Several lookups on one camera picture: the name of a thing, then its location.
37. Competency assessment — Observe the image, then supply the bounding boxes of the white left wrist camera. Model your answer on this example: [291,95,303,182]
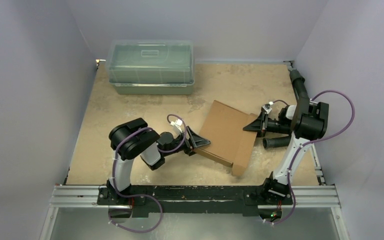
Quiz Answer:
[170,118,185,135]

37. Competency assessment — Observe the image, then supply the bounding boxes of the black corrugated hose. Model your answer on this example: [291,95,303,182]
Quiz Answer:
[262,67,312,150]

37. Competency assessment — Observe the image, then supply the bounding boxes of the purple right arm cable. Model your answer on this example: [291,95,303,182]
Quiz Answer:
[268,89,356,227]

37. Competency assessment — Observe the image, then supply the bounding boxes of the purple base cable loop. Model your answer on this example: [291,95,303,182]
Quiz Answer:
[107,193,164,234]

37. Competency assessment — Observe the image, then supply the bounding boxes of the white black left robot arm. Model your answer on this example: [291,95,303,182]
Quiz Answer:
[108,114,211,205]

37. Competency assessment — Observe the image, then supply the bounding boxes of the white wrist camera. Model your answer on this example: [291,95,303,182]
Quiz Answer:
[261,101,274,115]
[170,118,185,135]

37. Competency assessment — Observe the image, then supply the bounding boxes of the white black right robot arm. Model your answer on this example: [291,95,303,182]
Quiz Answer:
[243,100,330,204]

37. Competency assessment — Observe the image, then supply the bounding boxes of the clear plastic storage bin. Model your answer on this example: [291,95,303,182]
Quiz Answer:
[105,39,195,95]

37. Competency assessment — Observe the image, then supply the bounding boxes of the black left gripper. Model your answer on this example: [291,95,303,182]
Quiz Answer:
[163,126,210,157]

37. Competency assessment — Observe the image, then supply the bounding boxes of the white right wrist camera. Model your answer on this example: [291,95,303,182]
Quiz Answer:
[261,101,274,115]

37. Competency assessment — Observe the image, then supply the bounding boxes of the brown cardboard box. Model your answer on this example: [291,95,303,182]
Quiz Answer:
[195,100,257,177]

